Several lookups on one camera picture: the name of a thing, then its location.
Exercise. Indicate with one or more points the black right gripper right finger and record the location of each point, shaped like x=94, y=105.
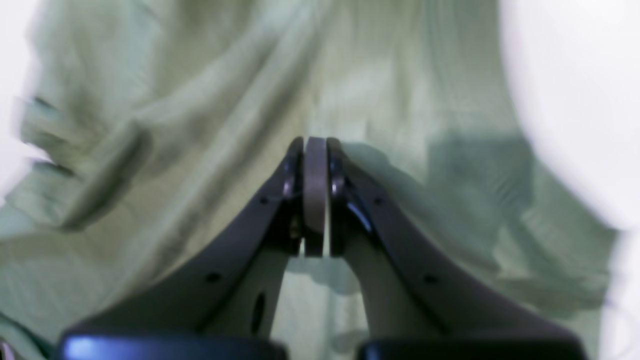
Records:
x=419, y=304

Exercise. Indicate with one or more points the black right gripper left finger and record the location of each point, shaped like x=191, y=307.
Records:
x=220, y=305

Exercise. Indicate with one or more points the green t-shirt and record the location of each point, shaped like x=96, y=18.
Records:
x=161, y=118

